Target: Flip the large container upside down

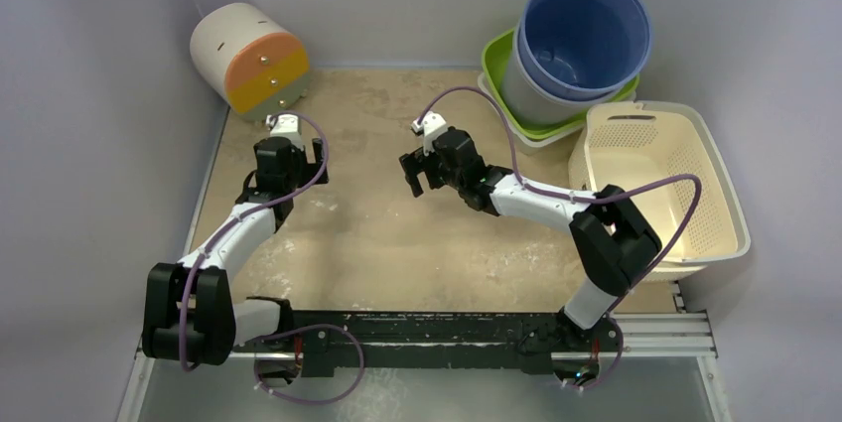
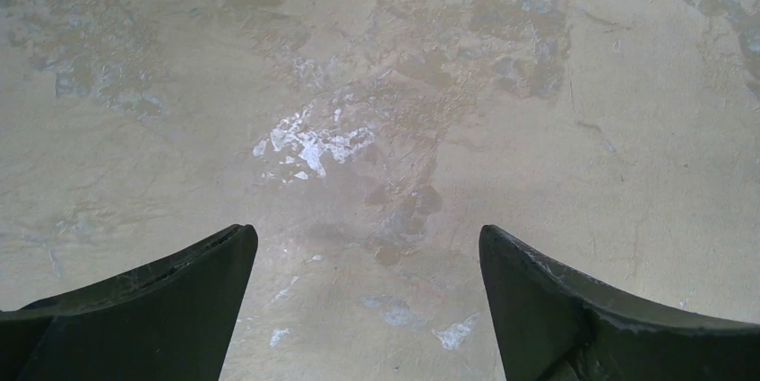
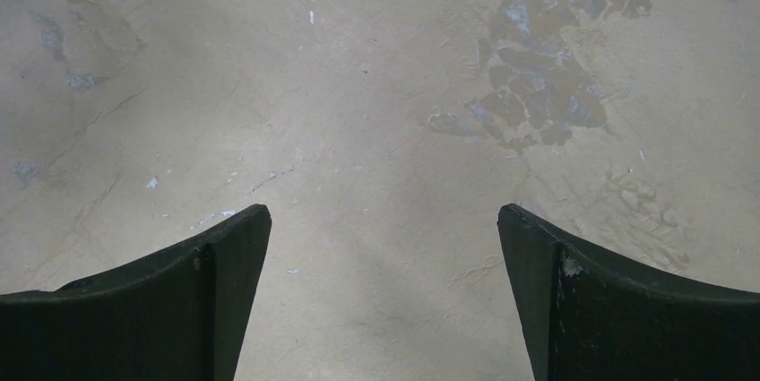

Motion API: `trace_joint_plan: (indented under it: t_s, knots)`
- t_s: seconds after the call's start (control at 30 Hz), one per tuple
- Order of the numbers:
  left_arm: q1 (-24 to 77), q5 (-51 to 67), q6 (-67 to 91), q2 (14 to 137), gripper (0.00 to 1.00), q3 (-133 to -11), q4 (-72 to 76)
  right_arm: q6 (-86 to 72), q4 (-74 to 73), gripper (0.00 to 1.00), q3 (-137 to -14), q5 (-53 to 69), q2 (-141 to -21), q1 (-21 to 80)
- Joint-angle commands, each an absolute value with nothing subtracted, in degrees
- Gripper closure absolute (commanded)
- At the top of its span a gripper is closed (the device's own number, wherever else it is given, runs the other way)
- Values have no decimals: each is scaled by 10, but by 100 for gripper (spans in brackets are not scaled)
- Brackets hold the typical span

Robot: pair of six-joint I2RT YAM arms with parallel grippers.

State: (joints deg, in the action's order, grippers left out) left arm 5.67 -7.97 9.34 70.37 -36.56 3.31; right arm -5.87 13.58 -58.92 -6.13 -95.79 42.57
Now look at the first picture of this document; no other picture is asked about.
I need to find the green plastic tray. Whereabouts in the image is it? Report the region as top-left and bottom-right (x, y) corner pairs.
(481, 28), (641, 142)

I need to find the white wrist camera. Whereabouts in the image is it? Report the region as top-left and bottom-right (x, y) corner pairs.
(265, 113), (305, 151)
(411, 111), (448, 155)

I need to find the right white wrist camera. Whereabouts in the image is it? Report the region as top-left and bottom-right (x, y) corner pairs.
(411, 111), (448, 155)

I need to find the large cream laundry basket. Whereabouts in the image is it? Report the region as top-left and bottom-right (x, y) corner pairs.
(568, 101), (751, 282)

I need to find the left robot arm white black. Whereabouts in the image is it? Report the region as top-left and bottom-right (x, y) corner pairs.
(141, 137), (329, 371)

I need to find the grey plastic bucket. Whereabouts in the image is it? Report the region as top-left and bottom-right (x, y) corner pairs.
(498, 40), (626, 128)

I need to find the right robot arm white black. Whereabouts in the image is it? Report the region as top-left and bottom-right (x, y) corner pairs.
(399, 126), (662, 350)

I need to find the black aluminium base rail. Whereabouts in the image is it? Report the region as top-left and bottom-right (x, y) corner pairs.
(134, 297), (718, 404)

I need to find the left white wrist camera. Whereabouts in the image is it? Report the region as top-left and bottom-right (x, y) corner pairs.
(265, 113), (305, 151)

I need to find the round drawer cabinet orange yellow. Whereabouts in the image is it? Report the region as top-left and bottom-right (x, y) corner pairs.
(189, 3), (311, 121)

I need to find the blue plastic bucket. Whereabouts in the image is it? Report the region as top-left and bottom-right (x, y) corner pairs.
(515, 0), (653, 101)

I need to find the small white perforated basket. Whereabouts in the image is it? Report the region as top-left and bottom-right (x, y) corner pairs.
(507, 78), (639, 155)

